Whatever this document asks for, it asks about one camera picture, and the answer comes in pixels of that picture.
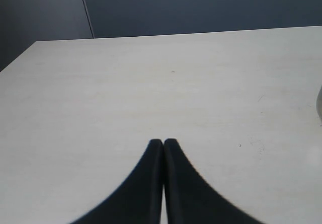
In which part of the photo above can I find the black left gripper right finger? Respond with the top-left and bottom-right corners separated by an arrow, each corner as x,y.
164,138 -> 260,223

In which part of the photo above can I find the stainless steel cup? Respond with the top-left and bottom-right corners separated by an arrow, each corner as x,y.
316,87 -> 322,120

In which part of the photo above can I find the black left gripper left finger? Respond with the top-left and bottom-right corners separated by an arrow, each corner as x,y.
74,139 -> 164,224

